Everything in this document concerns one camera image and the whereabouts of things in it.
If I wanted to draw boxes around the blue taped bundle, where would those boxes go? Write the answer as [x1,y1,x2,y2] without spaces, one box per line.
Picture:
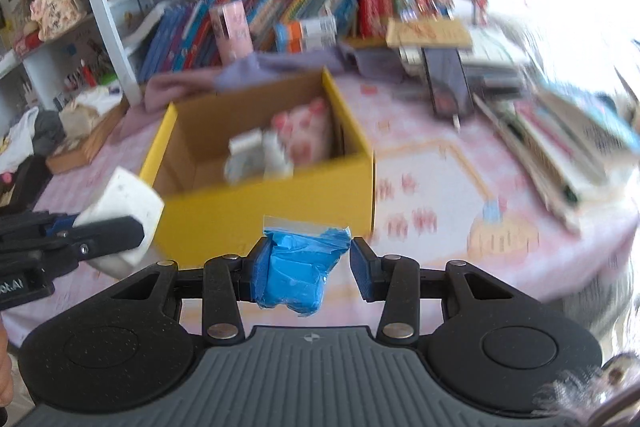
[257,223,352,317]

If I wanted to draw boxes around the white power adapter brick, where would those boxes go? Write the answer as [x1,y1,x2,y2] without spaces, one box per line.
[73,167,165,279]

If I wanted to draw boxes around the pink plush paw toy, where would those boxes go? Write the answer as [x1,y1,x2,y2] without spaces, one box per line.
[271,98,333,167]

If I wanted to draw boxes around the small white red box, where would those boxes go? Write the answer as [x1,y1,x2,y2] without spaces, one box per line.
[228,128,262,156]

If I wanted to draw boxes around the white t-shirt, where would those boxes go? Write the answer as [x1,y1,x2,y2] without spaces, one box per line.
[0,107,40,173]

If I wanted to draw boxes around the wooden chess board box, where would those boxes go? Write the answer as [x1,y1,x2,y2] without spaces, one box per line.
[46,100,129,174]

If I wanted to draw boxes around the dark grey garment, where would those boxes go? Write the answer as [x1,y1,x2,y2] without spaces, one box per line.
[32,110,66,157]

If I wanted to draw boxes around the pink checkered tablecloth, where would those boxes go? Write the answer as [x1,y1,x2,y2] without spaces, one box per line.
[37,74,639,326]

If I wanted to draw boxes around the tissue pack in bag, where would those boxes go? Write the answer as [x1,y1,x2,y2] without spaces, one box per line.
[58,86,122,140]

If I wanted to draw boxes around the yellow cardboard box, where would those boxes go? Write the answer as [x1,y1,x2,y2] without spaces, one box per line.
[139,69,375,268]

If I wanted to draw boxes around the black smartphone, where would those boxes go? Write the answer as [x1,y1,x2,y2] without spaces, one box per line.
[422,48,474,118]

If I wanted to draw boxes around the pink purple fleece cloth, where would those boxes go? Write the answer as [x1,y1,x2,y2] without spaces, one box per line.
[110,44,408,144]

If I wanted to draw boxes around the stack of books right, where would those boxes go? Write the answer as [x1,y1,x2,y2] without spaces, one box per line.
[399,26,640,235]

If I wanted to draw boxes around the pink cylindrical appliance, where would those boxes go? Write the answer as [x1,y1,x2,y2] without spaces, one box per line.
[209,0,254,66]

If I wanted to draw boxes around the row of blue books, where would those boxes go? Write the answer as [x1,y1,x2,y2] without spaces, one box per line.
[138,0,222,83]

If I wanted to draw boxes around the brown paper envelope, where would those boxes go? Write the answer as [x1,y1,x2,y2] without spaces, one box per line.
[385,18,473,49]

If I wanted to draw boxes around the orange white small boxes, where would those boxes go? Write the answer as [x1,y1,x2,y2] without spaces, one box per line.
[274,15,337,53]

